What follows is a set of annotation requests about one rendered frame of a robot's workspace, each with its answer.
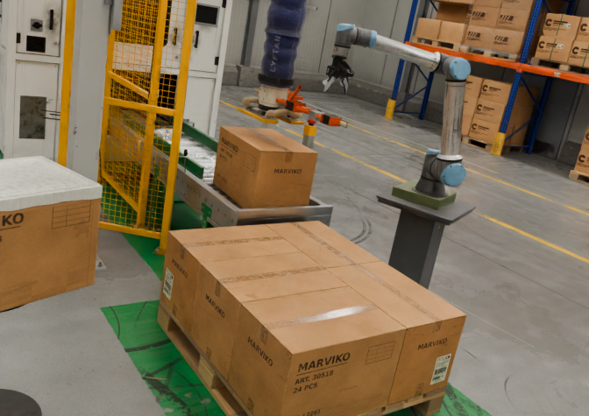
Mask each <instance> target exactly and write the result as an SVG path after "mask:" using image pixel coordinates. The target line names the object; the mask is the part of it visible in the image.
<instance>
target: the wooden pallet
mask: <svg viewBox="0 0 589 416"><path fill-rule="evenodd" d="M157 322H158V323H159V325H160V326H161V327H162V329H163V330H164V331H165V333H166V334H167V336H168V337H169V339H170V340H171V341H172V343H173V344H174V346H175V347H176V348H177V349H178V350H179V351H180V353H181V354H182V356H183V357H184V359H185V360H186V361H187V363H188V364H189V366H190V367H191V368H192V370H193V371H194V372H195V374H196V375H197V376H198V377H199V379H200V380H201V381H202V383H203V384H204V386H205V387H206V388H207V390H208V391H209V393H210V394H211V395H212V397H213V398H214V400H215V401H216V402H217V403H218V404H219V406H220V407H221V408H222V410H223V411H224V413H225V414H226V415H227V416H253V414H252V413H251V412H250V410H249V409H248V408H247V406H246V405H245V404H244V402H243V401H242V400H241V399H240V397H239V396H238V395H237V393H236V392H234V391H233V389H232V388H231V387H230V385H229V384H228V383H227V382H226V380H225V379H224V378H223V376H222V375H221V374H220V373H219V371H218V370H217V369H216V367H215V366H214V365H213V363H212V362H211V361H210V360H209V359H208V358H207V357H206V355H205V354H204V353H203V352H202V350H201V349H200V348H199V346H198V345H197V344H196V343H195V341H194V340H193V339H192V337H191V336H190V335H189V334H188V332H187V331H186V330H185V328H184V327H183V326H182V325H181V324H180V323H179V322H178V320H177V319H176V318H175V316H174V315H173V314H172V312H171V311H170V310H169V309H168V307H167V306H166V305H165V303H164V302H163V301H162V300H161V299H160V302H159V310H158V318H157ZM446 388H447V387H444V388H442V389H439V390H435V391H431V392H428V393H425V394H423V395H420V396H417V397H414V398H409V399H406V400H403V401H401V402H398V403H395V404H392V405H386V406H384V407H381V408H379V409H376V410H373V411H370V412H366V413H363V414H360V415H357V416H382V415H385V414H388V413H391V412H395V411H398V410H400V409H403V408H406V407H409V406H412V405H413V406H414V407H415V408H416V409H417V410H418V411H419V412H421V413H422V414H423V415H424V416H430V415H432V414H434V413H437V412H440V409H441V405H442V403H443V399H444V394H445V391H446Z"/></svg>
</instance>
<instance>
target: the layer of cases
mask: <svg viewBox="0 0 589 416"><path fill-rule="evenodd" d="M160 298H161V300H162V301H163V302H164V303H165V305H166V306H167V307H168V309H169V310H170V311H171V312H172V314H173V315H174V316H175V318H176V319H177V320H178V322H179V323H180V324H181V325H182V326H183V327H184V328H185V330H186V331H187V332H188V334H189V335H190V336H191V337H192V339H193V340H194V341H195V343H196V344H197V345H198V346H199V348H200V349H201V350H202V352H203V353H204V354H205V355H206V357H207V358H208V359H209V360H210V361H211V362H212V363H213V365H214V366H215V367H216V369H217V370H218V371H219V373H220V374H221V375H222V376H223V378H224V379H225V380H226V382H227V383H228V384H229V385H230V387H231V388H232V389H233V391H234V392H236V393H237V395H238V396H239V397H240V399H241V400H242V401H243V402H244V404H245V405H246V406H247V408H248V409H249V410H250V412H251V413H252V414H253V416H357V415H360V414H363V413H366V412H370V411H373V410H376V409H379V408H381V407H384V406H386V405H392V404H395V403H398V402H401V401H403V400H406V399H409V398H414V397H417V396H420V395H423V394H425V393H428V392H431V391H435V390H439V389H442V388H444V387H446V385H447V382H448V379H449V375H450V373H451V367H452V365H453V361H454V358H455V355H456V352H457V348H458V343H459V340H460V337H461V334H462V331H463V327H464V324H465V319H466V315H467V314H465V313H463V312H462V311H460V310H458V309H457V308H455V307H454V306H453V305H451V304H449V303H448V302H446V301H445V300H443V299H441V298H439V297H438V296H436V295H435V294H434V293H432V292H430V291H429V290H427V289H426V288H424V287H422V286H420V285H419V284H417V283H416V282H415V281H413V280H412V279H410V278H408V277H407V276H405V275H403V274H402V273H400V272H399V271H397V270H395V269H394V268H393V267H391V266H390V265H388V264H386V263H384V262H383V261H381V260H380V259H378V258H376V257H375V256H374V255H372V254H371V253H369V252H367V251H366V250H364V249H362V248H361V247H359V246H357V245H356V244H355V243H353V242H352V241H350V240H348V239H347V238H345V237H344V236H341V235H340V234H338V233H337V232H336V231H335V230H333V229H331V228H329V227H328V226H326V225H325V224H323V223H321V222H319V221H311V222H285V223H273V224H260V225H246V226H233V227H220V228H206V229H181V230H169V231H168V233H167V247H166V255H165V263H164V270H163V278H162V286H161V293H160Z"/></svg>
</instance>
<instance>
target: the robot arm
mask: <svg viewBox="0 0 589 416"><path fill-rule="evenodd" d="M351 45H356V46H363V47H365V48H369V49H372V50H374V51H378V52H381V53H385V54H388V55H391V56H394V57H396V58H399V59H402V60H407V61H410V62H413V63H415V64H418V65H421V66H424V67H428V68H429V70H430V71H431V72H434V73H437V74H441V75H445V92H444V115H443V128H442V140H441V150H434V149H428V150H427V151H426V154H425V159H424V162H423V167H422V174H421V178H420V179H419V180H418V182H417V184H416V185H415V190H417V191H418V192H421V193H424V194H429V195H435V196H443V195H445V187H444V185H446V186H448V187H455V186H457V185H459V184H461V183H462V182H463V181H464V179H465V175H466V170H465V167H464V166H463V165H462V163H463V156H462V155H461V154H460V142H461V131H462V121H463V110H464V99H465V83H466V78H467V76H468V75H469V74H470V72H471V66H470V64H469V62H468V61H467V60H465V59H463V58H459V57H453V56H450V55H447V54H443V53H439V52H436V53H430V52H427V51H424V50H422V49H419V48H416V47H413V46H409V45H406V44H403V43H401V42H398V41H395V40H392V39H388V38H385V37H382V36H380V35H377V32H376V31H374V30H367V29H362V28H357V27H355V25H349V24H339V25H338V26H337V34H336V38H335V44H334V48H333V54H334V55H332V58H333V61H332V65H330V66H327V72H328V69H329V72H328V73H327V72H326V75H328V76H329V78H328V79H327V80H324V81H323V85H325V86H324V90H323V92H325V91H326V90H328V88H329V86H330V84H331V83H332V82H333V81H334V77H335V78H336V79H337V78H339V79H341V81H340V85H341V86H343V87H344V93H345V94H346V92H347V88H348V77H353V75H354V74H355V73H354V72H353V71H352V69H351V68H350V66H349V65H348V64H347V63H346V61H344V60H346V59H347V57H349V55H350V50H351Z"/></svg>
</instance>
